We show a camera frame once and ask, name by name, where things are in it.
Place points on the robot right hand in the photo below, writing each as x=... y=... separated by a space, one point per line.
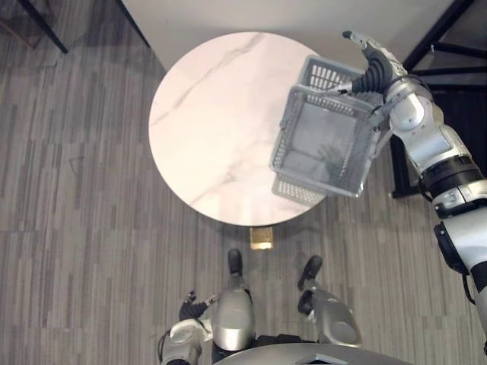
x=376 y=72

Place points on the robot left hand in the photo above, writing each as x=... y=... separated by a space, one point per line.
x=192 y=308

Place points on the grey plastic basket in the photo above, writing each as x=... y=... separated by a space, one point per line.
x=300 y=99

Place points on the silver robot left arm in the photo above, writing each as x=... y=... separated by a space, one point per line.
x=182 y=338

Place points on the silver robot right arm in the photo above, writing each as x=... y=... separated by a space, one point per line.
x=430 y=125

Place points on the silver robot left leg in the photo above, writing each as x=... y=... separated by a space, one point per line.
x=233 y=315

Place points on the silver robot torso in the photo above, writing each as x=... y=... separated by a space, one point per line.
x=304 y=353

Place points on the round white marble table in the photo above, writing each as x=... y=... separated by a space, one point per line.
x=220 y=125

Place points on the black slanted furniture leg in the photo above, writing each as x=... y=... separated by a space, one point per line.
x=47 y=26

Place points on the black metal furniture frame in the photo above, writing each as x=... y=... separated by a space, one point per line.
x=437 y=49

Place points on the black wall edge strip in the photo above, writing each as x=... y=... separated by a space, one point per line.
x=137 y=23

